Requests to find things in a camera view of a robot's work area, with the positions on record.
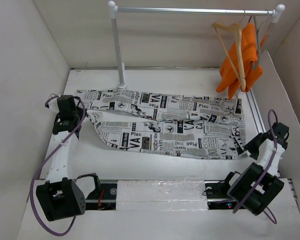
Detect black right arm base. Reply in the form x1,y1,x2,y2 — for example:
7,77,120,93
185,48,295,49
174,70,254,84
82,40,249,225
202,182,237,210

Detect aluminium side rail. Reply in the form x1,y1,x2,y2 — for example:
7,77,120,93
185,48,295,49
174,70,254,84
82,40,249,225
246,89,266,134

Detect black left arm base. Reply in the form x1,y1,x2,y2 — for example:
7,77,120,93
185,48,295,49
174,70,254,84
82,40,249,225
85,180,118,211

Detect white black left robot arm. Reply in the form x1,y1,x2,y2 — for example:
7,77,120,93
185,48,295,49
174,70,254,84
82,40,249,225
35,95,102,222

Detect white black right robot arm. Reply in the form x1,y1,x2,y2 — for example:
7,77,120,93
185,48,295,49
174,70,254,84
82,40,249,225
221,122,289,216

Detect wooden clothes hanger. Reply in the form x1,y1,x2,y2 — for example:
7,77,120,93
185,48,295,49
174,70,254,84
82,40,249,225
212,22,247,90

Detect white metal clothes rack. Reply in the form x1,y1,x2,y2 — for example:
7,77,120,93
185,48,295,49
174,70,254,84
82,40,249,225
107,0,286,101

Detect newspaper print trousers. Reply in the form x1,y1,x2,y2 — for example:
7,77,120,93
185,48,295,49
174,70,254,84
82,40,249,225
76,89,246,160

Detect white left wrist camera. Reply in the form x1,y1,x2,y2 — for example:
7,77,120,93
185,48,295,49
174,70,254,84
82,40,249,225
45,94,60,113

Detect orange cloth on hanger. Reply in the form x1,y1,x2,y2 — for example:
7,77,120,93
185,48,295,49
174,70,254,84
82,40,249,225
216,22,263,99

